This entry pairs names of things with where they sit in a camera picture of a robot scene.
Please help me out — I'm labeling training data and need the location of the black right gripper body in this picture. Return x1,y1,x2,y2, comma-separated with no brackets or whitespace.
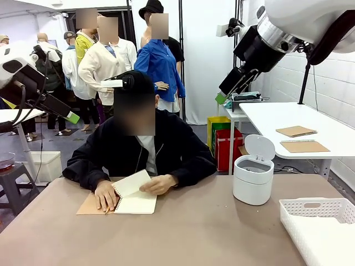
233,24,287,74

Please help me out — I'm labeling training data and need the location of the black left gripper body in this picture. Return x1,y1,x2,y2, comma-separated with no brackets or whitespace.
11,65,49,106

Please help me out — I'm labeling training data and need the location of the brown spiral notebook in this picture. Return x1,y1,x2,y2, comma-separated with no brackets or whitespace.
75,191,158,216

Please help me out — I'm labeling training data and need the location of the person's right forearm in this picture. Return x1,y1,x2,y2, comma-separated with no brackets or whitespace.
62,157,112,192

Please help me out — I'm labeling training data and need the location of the person's left forearm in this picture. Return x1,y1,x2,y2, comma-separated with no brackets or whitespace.
165,160,217,188

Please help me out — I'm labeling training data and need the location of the person's right hand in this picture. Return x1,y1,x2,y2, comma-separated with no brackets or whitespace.
94,180,123,213

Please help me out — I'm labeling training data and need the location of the person's left hand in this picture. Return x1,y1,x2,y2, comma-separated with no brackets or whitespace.
139,174,179,196

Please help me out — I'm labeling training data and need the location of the black tray with clutter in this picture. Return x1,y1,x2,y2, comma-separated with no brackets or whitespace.
230,92,263,113

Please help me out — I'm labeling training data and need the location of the small white table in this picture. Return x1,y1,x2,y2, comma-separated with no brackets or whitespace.
221,101,251,176

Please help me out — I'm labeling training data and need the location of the large white side table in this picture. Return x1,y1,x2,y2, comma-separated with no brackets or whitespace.
239,101,355,180

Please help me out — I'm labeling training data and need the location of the yellow and green bag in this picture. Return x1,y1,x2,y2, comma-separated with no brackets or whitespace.
207,116,232,157

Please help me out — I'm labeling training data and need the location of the black stand pole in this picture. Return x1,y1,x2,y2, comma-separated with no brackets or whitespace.
297,62,312,106

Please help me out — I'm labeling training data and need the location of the white storage crate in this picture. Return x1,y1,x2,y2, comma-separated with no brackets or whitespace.
24,150,63,184

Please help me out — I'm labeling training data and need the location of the black t-shirt mannequin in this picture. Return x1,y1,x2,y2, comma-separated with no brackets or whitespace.
165,35,185,76

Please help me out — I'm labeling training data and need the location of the yellow jacket mannequin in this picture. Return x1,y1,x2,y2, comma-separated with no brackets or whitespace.
74,8,98,66

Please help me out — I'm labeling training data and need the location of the cream jacket mannequin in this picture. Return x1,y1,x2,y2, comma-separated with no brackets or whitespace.
78,16,138,126

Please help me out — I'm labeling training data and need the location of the brown cardboard notebook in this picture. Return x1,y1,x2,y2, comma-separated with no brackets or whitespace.
280,139,331,154
275,125,318,139

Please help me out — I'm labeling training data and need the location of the clear glass container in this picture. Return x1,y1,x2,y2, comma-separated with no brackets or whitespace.
0,152,16,173

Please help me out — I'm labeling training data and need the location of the blue shirt mannequin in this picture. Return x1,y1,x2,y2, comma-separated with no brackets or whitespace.
133,12,186,117

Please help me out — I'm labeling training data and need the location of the person in black jacket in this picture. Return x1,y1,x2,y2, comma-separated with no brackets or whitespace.
83,70,202,181

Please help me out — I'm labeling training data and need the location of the grey plastic stool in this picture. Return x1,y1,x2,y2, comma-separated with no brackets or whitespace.
0,162,40,217

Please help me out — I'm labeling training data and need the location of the white lidded trash bin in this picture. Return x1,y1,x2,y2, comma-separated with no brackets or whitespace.
232,134,276,207

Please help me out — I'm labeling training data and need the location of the black bucket hat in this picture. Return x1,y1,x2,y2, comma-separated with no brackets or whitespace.
138,0,165,21

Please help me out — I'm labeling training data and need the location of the white perforated plastic basket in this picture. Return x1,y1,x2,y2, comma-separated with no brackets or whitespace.
278,197,355,266

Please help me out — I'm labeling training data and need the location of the black mounted camera device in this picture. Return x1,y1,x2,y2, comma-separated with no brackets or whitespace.
216,17,247,38
100,72,136,90

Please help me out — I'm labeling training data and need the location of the black robot cable sleeve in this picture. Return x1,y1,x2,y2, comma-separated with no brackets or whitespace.
307,9,355,67

